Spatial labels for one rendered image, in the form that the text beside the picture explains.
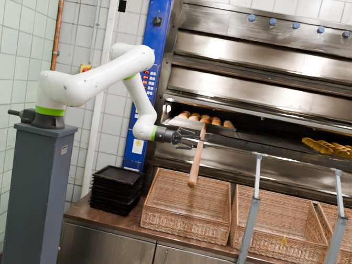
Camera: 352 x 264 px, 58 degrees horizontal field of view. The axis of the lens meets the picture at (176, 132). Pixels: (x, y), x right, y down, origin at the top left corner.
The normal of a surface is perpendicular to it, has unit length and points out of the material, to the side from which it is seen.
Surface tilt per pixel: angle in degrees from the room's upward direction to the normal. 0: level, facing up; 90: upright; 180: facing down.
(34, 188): 90
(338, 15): 90
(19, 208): 90
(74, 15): 90
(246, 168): 70
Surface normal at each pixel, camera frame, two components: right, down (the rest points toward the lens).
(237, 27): -0.12, 0.13
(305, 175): -0.04, -0.21
